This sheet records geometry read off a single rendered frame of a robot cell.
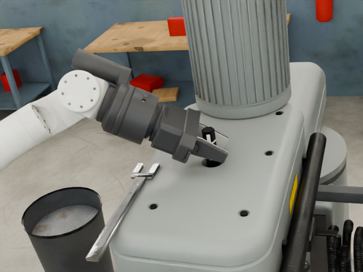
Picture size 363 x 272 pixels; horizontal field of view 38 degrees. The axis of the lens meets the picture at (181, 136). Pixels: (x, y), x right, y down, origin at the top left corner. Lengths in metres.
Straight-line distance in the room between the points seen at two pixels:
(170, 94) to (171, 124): 4.37
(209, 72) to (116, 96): 0.24
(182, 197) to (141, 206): 0.07
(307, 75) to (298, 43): 3.76
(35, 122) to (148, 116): 0.18
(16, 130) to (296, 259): 0.48
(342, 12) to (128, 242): 4.52
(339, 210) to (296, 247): 0.69
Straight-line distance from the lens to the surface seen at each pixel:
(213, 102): 1.05
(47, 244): 3.10
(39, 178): 4.90
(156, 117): 0.87
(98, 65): 0.88
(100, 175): 4.68
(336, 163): 1.51
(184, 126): 0.87
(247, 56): 1.00
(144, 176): 0.90
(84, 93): 0.83
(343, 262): 1.28
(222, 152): 0.88
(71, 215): 3.37
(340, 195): 1.27
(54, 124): 0.92
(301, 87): 1.47
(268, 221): 0.79
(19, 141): 0.88
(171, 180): 0.89
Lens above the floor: 2.37
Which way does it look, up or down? 28 degrees down
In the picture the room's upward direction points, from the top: 10 degrees counter-clockwise
